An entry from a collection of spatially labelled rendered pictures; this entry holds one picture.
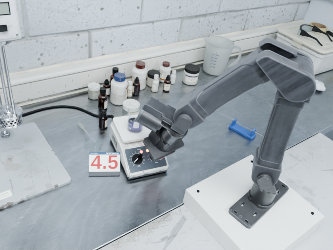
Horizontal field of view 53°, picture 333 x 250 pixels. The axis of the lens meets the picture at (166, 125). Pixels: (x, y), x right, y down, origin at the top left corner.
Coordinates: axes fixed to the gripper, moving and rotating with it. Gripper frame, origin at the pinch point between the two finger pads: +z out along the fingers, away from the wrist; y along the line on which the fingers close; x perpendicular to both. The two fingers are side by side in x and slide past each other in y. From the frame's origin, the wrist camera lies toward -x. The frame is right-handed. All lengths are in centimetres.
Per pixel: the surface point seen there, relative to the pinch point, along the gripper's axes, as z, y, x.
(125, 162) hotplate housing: 1.9, 9.0, -1.4
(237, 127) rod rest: 9.6, -38.2, 3.1
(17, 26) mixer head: -28.7, 25.9, -31.3
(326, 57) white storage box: 15, -113, -9
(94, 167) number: 6.2, 16.5, -4.7
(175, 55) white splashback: 27, -43, -41
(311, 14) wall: 31, -149, -42
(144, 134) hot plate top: 0.9, -0.2, -6.7
